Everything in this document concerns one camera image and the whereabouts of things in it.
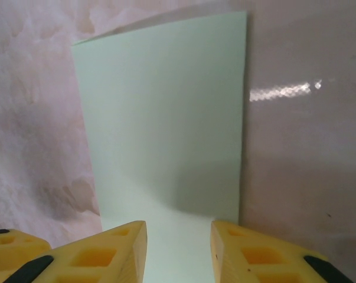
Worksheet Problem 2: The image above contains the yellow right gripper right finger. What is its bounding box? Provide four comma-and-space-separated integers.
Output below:
210, 219, 356, 283

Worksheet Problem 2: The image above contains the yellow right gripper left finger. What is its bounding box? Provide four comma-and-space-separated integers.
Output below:
0, 219, 148, 283

